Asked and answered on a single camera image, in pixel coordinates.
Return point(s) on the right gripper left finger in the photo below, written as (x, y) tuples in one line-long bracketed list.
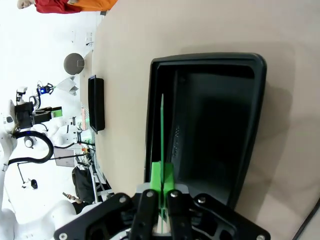
[(147, 212)]

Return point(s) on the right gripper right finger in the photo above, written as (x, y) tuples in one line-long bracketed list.
[(180, 212)]

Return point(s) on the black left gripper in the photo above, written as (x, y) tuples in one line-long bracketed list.
[(23, 115)]

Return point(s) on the black plastic ESD tray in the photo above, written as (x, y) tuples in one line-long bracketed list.
[(96, 105), (212, 125)]

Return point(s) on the green circuit board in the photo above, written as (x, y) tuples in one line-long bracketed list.
[(162, 140)]

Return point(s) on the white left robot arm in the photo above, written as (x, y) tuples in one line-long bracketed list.
[(6, 150)]

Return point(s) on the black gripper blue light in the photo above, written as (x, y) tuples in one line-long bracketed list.
[(45, 88)]

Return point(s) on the black fabric bag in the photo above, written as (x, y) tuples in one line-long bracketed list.
[(83, 185)]

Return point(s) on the red orange clothes pile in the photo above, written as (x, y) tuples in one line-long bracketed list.
[(62, 6)]

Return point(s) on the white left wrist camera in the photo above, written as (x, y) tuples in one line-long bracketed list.
[(22, 90)]

